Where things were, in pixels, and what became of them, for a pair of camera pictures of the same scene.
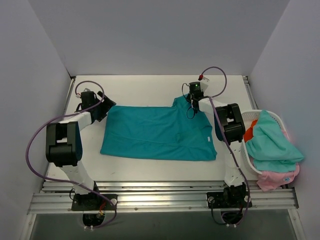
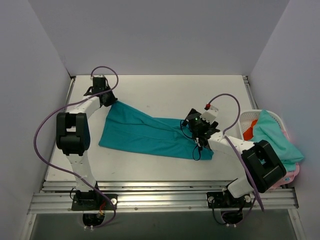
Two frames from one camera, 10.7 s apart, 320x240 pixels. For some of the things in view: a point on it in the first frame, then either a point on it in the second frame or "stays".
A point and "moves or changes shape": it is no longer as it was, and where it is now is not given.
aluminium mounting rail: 161,196 stays
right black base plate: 226,200 stays
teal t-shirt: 166,132 moves or changes shape
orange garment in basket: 248,134 stays
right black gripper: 194,100 -> 191,117
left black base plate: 92,201 stays
